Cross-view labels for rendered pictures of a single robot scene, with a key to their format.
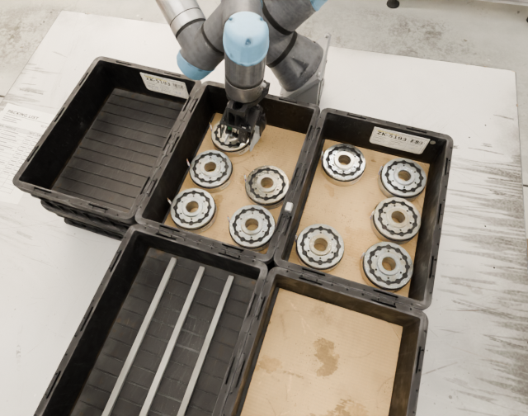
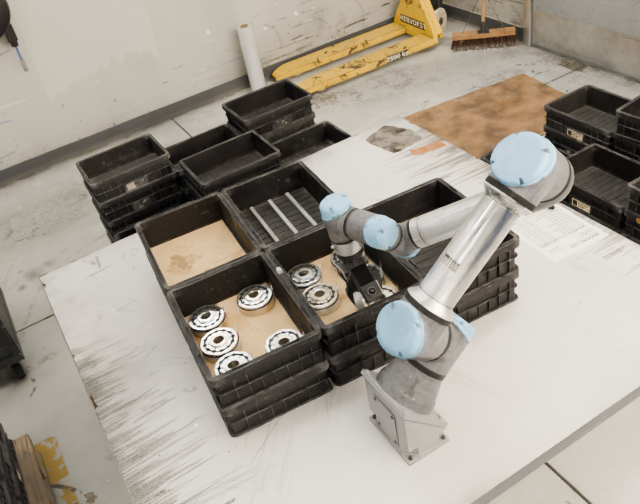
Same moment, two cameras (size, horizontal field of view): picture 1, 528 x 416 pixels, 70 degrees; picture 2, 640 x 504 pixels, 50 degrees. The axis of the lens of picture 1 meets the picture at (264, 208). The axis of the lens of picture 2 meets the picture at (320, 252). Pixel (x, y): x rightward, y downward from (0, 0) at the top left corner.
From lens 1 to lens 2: 185 cm
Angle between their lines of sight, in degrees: 73
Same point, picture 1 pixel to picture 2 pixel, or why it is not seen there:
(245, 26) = (332, 199)
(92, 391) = (305, 197)
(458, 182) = (201, 473)
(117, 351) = (312, 209)
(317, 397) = (203, 262)
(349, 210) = (257, 334)
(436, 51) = not seen: outside the picture
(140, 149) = (431, 258)
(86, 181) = not seen: hidden behind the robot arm
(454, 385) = (136, 352)
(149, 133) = not seen: hidden behind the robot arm
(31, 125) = (565, 242)
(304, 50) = (394, 366)
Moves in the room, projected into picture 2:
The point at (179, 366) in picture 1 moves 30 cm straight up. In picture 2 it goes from (278, 226) to (258, 146)
